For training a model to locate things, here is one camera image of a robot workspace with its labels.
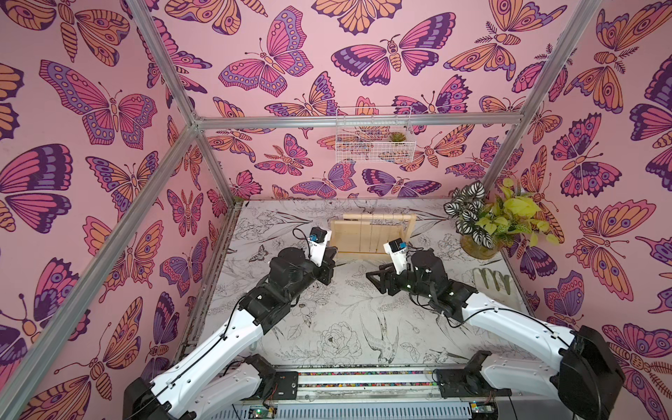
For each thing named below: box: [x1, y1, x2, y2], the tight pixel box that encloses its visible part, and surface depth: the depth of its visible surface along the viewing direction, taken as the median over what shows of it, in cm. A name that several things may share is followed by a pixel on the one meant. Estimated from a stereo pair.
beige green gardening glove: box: [471, 267, 518, 308], surface depth 94 cm
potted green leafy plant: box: [443, 178, 561, 260], surface depth 87 cm
